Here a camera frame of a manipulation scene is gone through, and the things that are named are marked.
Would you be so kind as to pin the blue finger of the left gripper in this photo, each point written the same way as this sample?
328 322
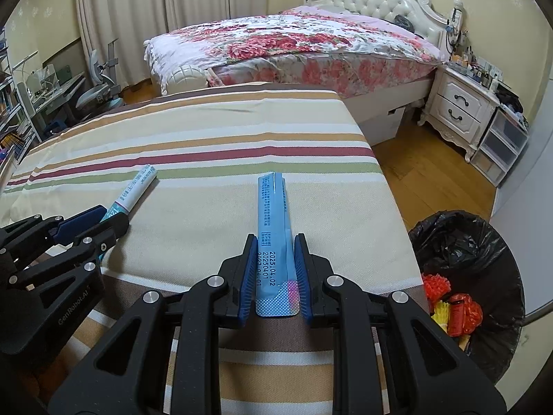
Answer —
70 228

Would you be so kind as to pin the grey desk chair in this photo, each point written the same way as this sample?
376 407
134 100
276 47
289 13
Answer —
104 95

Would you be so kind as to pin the striped bedsheet mattress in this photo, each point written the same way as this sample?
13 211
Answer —
209 149

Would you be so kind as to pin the black bagged trash bin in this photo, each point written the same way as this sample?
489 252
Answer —
470 253

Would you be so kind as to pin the floral pink quilt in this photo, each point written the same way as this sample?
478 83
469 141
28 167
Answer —
350 54

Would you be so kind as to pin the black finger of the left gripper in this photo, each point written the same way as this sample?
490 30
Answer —
103 235

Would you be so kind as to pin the yellow foam fruit net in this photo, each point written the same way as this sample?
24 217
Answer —
441 314

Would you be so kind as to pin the bookshelf with books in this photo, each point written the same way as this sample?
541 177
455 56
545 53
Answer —
18 134

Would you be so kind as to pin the white plastic drawer unit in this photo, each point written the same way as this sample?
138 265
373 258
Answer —
502 144

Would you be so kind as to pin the red mesh fruit net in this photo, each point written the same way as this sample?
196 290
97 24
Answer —
435 287

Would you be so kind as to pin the teal white tube box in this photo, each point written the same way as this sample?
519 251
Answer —
126 202

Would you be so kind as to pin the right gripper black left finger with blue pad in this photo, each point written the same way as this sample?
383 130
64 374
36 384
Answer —
163 352

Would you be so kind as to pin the blue foil snack wrapper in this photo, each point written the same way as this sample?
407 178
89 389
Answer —
277 292

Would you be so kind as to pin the clutter of bottles on nightstand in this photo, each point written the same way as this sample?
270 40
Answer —
480 70

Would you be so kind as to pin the beige pleated curtain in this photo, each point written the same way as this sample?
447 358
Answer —
129 23

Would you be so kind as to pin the grey study desk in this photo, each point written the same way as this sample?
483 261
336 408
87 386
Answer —
52 103

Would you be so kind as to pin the white two-drawer nightstand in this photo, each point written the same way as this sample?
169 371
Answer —
459 109

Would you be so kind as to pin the white under-bed storage box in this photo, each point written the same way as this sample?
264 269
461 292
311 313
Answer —
383 127

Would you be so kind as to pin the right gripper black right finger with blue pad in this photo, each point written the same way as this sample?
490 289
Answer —
389 356

